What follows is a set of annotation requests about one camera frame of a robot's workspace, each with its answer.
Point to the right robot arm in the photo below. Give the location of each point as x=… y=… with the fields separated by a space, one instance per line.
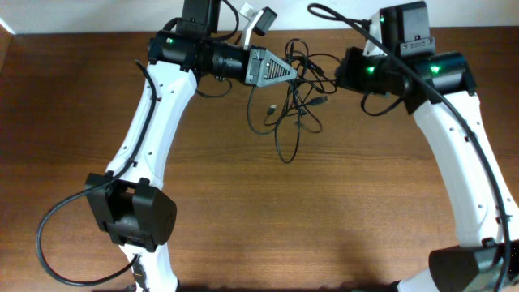
x=439 y=92

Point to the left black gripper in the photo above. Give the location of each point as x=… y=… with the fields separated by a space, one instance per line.
x=255 y=66

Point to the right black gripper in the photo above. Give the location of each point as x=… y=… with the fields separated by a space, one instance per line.
x=347 y=73

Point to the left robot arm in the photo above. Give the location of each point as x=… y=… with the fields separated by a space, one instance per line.
x=127 y=200

